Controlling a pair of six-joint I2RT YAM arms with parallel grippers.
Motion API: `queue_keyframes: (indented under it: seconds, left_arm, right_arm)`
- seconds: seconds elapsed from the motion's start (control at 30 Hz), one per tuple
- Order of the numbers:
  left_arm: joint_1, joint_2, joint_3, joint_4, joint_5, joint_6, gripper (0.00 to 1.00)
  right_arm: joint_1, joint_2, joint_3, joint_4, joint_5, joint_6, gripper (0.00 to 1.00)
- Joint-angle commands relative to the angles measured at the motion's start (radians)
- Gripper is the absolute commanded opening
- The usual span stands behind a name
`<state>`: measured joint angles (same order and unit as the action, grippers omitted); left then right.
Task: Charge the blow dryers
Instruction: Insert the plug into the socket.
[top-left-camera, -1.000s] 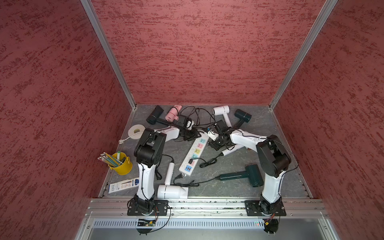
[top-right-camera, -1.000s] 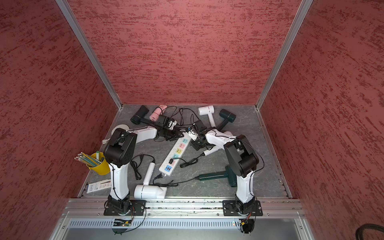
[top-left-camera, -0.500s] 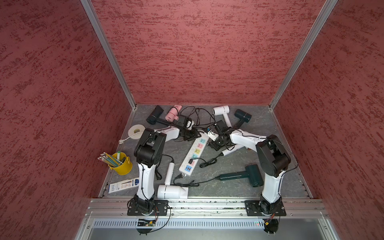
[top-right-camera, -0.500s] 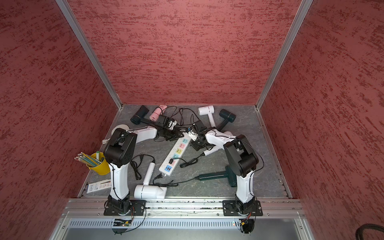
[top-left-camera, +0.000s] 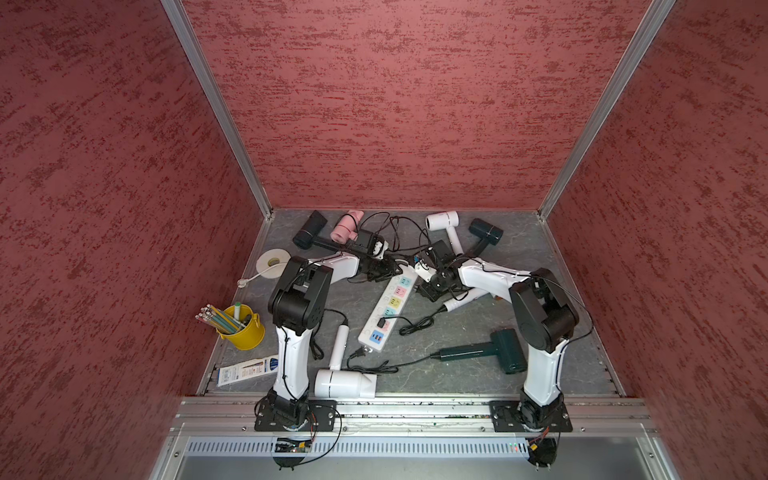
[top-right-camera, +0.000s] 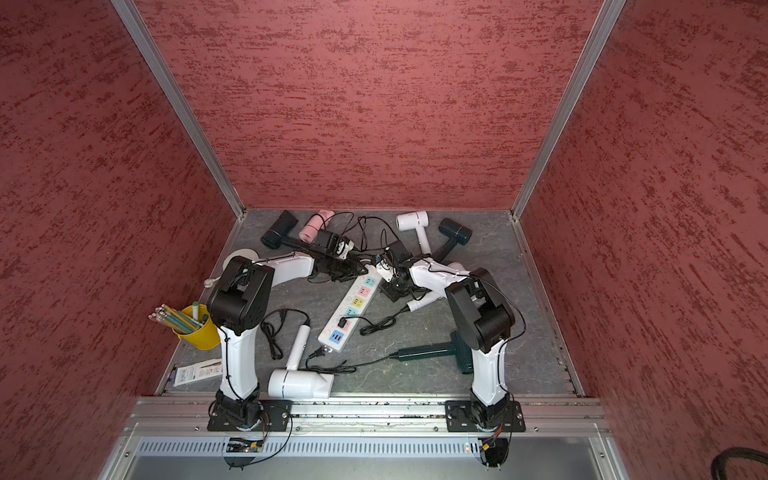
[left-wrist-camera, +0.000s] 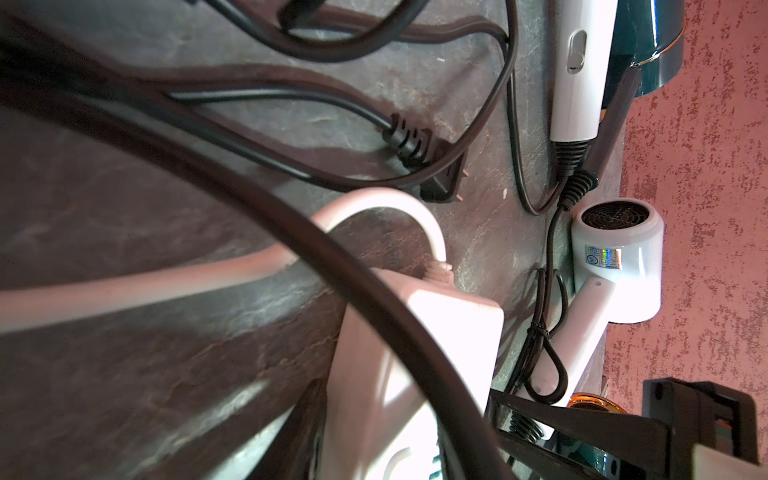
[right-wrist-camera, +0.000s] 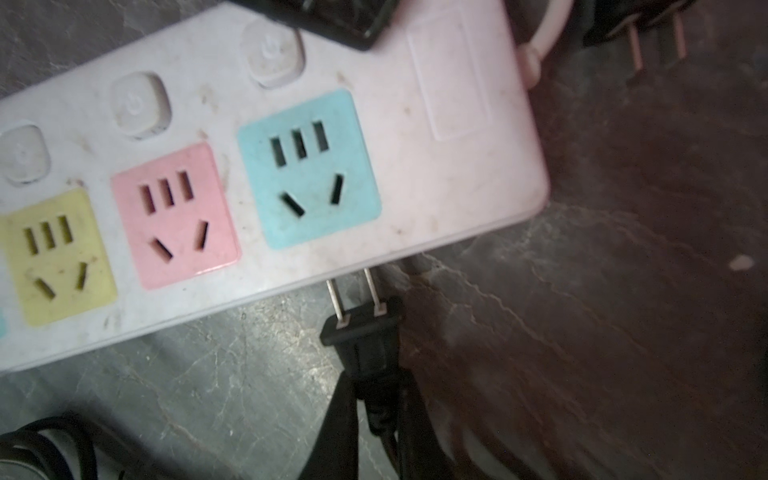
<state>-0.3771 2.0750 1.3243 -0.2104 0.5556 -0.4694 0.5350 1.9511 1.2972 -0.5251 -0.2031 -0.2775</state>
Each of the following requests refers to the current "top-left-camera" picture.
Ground white power strip coloured sockets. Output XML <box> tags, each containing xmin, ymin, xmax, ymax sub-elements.
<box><xmin>358</xmin><ymin>265</ymin><xmax>418</xmax><ymax>353</ymax></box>

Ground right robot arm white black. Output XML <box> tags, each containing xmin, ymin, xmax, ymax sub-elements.
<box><xmin>432</xmin><ymin>253</ymin><xmax>579</xmax><ymax>431</ymax></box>

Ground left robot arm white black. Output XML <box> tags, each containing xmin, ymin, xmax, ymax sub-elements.
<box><xmin>266</xmin><ymin>236</ymin><xmax>388</xmax><ymax>428</ymax></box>

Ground pink hair dryer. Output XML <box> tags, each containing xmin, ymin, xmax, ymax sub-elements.
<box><xmin>330</xmin><ymin>210</ymin><xmax>364</xmax><ymax>245</ymax></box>

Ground dark green hair dryer back right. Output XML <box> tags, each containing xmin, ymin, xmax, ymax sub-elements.
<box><xmin>466</xmin><ymin>218</ymin><xmax>504</xmax><ymax>257</ymax></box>

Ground dark green hair dryer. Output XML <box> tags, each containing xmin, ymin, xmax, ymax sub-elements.
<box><xmin>466</xmin><ymin>218</ymin><xmax>504</xmax><ymax>257</ymax></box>
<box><xmin>429</xmin><ymin>329</ymin><xmax>528</xmax><ymax>374</ymax></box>

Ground black hair dryer back left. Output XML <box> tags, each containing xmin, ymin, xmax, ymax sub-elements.
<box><xmin>292</xmin><ymin>210</ymin><xmax>348</xmax><ymax>252</ymax></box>

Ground dark green hair dryer front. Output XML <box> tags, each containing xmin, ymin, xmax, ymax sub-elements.
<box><xmin>429</xmin><ymin>329</ymin><xmax>528</xmax><ymax>374</ymax></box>

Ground white tape roll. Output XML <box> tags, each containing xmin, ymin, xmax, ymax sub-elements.
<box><xmin>256</xmin><ymin>249</ymin><xmax>291</xmax><ymax>279</ymax></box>

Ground large white hair dryer front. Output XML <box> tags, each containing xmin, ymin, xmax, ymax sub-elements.
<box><xmin>314</xmin><ymin>324</ymin><xmax>377</xmax><ymax>399</ymax></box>

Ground yellow pencil cup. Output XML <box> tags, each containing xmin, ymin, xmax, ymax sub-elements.
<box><xmin>195</xmin><ymin>303</ymin><xmax>266</xmax><ymax>351</ymax></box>

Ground white blue box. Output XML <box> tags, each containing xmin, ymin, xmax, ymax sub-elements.
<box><xmin>217</xmin><ymin>355</ymin><xmax>279</xmax><ymax>387</ymax></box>

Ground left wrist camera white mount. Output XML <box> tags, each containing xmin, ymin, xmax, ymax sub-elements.
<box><xmin>370</xmin><ymin>236</ymin><xmax>389</xmax><ymax>260</ymax></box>

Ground white power strip cable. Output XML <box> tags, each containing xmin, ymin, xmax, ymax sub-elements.
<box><xmin>235</xmin><ymin>259</ymin><xmax>283</xmax><ymax>290</ymax></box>

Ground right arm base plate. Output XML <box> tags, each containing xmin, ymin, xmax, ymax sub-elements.
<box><xmin>488</xmin><ymin>400</ymin><xmax>573</xmax><ymax>434</ymax></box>

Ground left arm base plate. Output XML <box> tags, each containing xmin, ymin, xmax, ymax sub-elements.
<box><xmin>254</xmin><ymin>398</ymin><xmax>340</xmax><ymax>433</ymax></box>

